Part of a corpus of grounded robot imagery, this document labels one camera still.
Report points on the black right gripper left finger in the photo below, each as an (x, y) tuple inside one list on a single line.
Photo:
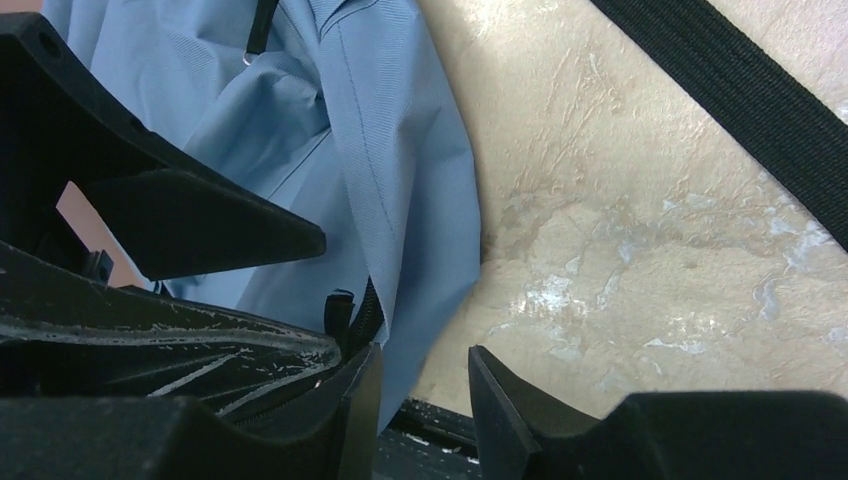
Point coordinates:
[(328, 432)]

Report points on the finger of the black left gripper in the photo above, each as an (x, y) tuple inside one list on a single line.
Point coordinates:
[(66, 335), (174, 216)]

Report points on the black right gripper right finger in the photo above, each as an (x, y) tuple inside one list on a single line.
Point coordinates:
[(523, 432)]

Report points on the blue student backpack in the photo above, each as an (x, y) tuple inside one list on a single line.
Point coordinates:
[(517, 174)]

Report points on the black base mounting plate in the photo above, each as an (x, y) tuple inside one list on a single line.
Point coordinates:
[(424, 441)]

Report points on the pink plastic storage bin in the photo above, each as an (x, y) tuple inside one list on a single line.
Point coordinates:
[(95, 235)]

